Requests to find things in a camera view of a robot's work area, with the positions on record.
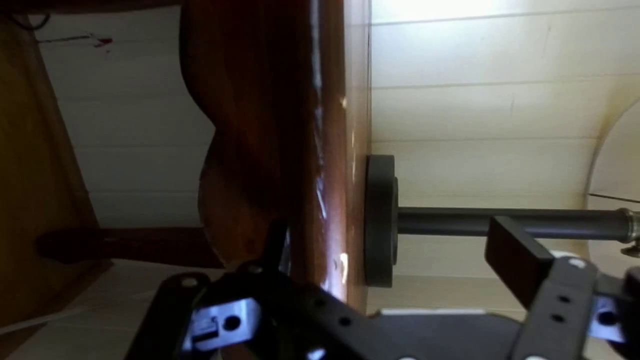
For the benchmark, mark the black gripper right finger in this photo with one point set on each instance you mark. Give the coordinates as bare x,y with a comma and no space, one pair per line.
557,301

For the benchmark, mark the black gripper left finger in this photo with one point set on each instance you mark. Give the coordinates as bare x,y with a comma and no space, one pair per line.
221,301

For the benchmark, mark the brown wooden table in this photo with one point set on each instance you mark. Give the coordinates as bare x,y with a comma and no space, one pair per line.
266,121

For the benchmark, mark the black lamp with white shade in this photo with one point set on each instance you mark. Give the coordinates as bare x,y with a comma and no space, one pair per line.
381,213

